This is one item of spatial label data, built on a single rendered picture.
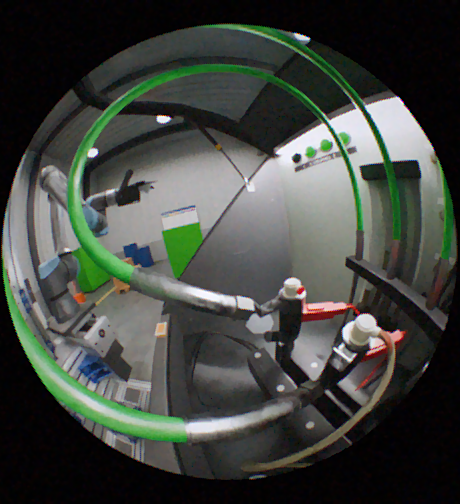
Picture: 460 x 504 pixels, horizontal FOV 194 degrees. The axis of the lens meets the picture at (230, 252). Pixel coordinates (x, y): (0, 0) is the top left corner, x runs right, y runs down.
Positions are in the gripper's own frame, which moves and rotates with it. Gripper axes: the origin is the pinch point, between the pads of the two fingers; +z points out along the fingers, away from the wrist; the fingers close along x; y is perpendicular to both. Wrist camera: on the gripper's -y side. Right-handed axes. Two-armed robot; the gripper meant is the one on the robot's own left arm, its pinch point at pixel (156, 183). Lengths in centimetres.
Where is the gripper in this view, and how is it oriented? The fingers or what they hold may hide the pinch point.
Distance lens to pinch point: 69.5
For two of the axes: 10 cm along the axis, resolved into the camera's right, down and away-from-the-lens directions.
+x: 6.0, 2.2, -7.7
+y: 1.0, 9.3, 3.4
